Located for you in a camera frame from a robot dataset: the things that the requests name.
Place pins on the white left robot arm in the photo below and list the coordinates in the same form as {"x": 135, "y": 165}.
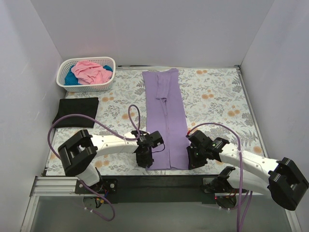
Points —
{"x": 77, "y": 153}

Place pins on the teal t-shirt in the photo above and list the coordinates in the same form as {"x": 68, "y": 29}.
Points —
{"x": 71, "y": 80}

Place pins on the folded black t-shirt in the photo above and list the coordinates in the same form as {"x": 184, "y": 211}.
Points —
{"x": 81, "y": 106}

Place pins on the pink t-shirt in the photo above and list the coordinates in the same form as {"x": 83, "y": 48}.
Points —
{"x": 90, "y": 73}

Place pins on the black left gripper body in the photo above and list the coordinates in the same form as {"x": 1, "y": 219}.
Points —
{"x": 144, "y": 159}

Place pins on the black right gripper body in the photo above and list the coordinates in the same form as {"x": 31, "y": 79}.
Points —
{"x": 194, "y": 159}

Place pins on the white plastic laundry basket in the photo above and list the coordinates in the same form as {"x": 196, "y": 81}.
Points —
{"x": 64, "y": 68}

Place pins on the purple t-shirt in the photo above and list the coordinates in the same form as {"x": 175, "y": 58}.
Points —
{"x": 165, "y": 113}

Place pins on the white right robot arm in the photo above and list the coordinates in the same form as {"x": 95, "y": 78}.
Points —
{"x": 280, "y": 179}

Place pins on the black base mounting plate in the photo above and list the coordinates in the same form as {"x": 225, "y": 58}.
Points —
{"x": 158, "y": 188}

